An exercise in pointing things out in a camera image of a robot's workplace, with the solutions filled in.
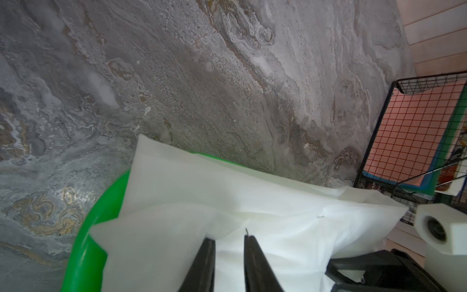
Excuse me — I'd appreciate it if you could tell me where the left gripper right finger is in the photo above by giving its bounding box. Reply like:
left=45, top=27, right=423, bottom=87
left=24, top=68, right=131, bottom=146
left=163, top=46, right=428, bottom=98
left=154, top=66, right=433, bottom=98
left=243, top=235, right=283, bottom=292

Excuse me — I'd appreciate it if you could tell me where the white raincoat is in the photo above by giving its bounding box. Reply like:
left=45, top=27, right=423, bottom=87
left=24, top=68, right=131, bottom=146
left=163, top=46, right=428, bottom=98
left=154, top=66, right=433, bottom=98
left=90, top=136, right=407, bottom=292

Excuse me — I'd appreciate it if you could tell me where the green plastic basket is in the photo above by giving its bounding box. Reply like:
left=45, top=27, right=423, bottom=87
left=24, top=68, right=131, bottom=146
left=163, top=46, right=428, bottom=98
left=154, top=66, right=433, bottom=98
left=62, top=153, right=240, bottom=292

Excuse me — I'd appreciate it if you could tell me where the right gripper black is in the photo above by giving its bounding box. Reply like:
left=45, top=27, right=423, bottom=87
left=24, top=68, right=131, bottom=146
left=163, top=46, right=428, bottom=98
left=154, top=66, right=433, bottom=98
left=325, top=249, right=446, bottom=292

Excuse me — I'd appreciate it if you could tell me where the black wire desk organizer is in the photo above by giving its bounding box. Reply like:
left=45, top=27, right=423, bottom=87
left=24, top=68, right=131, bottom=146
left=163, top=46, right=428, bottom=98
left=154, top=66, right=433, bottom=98
left=354, top=71, right=467, bottom=225

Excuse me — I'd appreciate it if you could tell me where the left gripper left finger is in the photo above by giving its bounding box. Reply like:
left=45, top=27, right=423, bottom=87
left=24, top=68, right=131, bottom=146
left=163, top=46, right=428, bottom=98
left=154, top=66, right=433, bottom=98
left=178, top=238, right=216, bottom=292

